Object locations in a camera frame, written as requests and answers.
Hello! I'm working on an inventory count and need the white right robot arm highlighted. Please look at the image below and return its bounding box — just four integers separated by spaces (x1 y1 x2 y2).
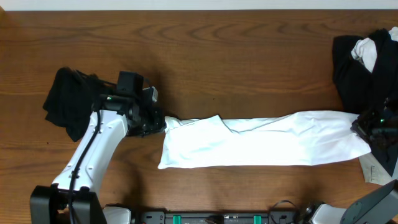
302 106 397 224

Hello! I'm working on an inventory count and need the white garment in pile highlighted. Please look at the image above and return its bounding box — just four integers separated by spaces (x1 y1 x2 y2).
351 27 397 73

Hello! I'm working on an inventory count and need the black garment pile right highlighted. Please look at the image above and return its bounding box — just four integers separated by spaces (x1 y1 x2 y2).
331 28 398 175

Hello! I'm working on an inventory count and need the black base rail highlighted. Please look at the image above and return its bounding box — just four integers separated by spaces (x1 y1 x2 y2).
105 210 312 224

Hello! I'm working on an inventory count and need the folded black garment left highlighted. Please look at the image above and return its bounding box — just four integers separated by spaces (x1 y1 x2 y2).
43 67 109 142

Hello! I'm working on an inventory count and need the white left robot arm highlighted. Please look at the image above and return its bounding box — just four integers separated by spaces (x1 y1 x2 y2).
30 86 165 223

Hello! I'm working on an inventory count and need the white t-shirt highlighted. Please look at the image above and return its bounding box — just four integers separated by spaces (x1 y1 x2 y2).
158 111 371 169

